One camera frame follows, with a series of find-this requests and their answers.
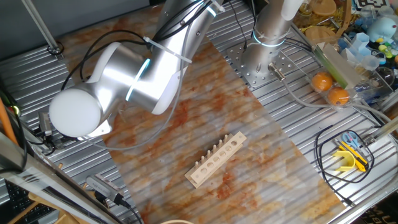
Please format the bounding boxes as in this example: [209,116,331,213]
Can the silver frame beam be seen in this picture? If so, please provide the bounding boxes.
[0,130,125,224]

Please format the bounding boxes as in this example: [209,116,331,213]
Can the grey depth camera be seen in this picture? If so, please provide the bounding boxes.
[37,111,53,138]
[85,173,125,205]

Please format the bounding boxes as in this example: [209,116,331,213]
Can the glass jar with lid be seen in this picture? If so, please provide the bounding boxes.
[295,2,313,20]

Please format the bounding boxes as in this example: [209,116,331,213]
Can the black white fiducial marker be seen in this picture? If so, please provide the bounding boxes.
[354,0,391,12]

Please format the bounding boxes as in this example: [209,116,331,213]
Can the black cable with plug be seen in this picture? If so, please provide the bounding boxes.
[226,0,249,50]

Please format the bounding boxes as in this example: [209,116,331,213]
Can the green clear plastic box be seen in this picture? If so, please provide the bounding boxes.
[313,42,361,90]

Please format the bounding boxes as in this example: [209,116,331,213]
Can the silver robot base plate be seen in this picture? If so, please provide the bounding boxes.
[226,39,296,88]

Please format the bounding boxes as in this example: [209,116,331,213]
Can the robot cable bundle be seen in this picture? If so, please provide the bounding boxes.
[60,0,214,152]

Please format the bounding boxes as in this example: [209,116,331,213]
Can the blue hexagonal plastic box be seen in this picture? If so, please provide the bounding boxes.
[353,32,371,52]

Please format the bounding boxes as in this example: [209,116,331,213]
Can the clear plastic fruit container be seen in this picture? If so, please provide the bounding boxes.
[307,67,358,111]

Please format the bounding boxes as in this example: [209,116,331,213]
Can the blue handled scissors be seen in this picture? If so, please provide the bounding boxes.
[341,130,360,149]

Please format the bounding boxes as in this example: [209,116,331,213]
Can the wooden round disc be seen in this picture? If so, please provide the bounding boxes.
[310,0,337,16]
[304,26,336,41]

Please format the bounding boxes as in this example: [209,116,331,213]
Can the orange marble pattern mat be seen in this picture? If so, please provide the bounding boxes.
[58,4,348,224]

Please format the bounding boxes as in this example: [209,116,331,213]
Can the black loose cable loop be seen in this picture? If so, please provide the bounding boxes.
[314,124,376,208]

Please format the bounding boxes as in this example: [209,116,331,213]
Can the clear plastic cup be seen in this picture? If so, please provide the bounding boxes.
[360,55,381,72]

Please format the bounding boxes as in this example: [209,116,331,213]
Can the orange fruit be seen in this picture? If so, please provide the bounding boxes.
[328,86,350,106]
[311,72,333,92]

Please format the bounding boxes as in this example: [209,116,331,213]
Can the clear round glass bowl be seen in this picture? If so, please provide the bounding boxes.
[374,67,396,88]

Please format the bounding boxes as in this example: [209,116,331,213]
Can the black camera clamp mount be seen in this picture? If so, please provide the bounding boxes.
[32,127,65,156]

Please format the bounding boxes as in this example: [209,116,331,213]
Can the black keyboard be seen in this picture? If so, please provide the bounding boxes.
[4,180,57,223]

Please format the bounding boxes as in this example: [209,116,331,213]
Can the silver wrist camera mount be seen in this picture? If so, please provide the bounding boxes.
[76,119,113,141]

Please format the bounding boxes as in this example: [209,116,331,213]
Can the aluminium profile post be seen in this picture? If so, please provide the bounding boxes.
[362,115,398,147]

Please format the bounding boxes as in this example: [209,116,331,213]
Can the blue plush toy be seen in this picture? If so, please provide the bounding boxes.
[366,17,398,44]

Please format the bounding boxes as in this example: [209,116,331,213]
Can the silver metal pole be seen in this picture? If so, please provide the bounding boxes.
[21,0,65,60]

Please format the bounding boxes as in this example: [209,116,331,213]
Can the wooden test tube rack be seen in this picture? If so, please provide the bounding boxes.
[184,131,248,190]

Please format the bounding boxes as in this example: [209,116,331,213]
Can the green yellow small toy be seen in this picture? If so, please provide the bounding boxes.
[377,43,394,60]

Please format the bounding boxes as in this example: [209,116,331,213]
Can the black camera cable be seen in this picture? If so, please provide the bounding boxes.
[119,198,144,224]

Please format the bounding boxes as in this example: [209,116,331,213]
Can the black printed box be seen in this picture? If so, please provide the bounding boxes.
[349,195,398,224]

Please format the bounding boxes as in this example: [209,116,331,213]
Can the yellow curved plastic part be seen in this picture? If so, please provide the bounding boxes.
[331,150,356,172]

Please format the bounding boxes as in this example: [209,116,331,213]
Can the orange rod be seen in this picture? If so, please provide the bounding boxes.
[0,98,19,146]

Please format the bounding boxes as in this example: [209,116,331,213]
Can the yellow utility knife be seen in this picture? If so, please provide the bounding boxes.
[337,141,369,172]

